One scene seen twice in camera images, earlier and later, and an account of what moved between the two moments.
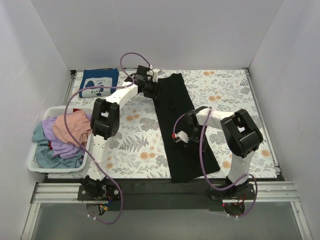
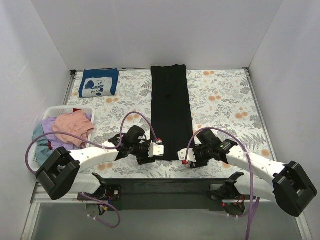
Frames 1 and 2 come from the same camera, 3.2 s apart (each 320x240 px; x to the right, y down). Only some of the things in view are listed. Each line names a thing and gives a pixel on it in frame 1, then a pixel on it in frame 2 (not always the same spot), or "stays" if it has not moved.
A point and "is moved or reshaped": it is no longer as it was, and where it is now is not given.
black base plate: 136,194 stays
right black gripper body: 198,139 to 196,156
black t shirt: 172,98 is moved or reshaped
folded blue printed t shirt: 99,77 stays
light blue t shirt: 45,154 stays
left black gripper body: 152,89 to 145,153
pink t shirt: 78,125 stays
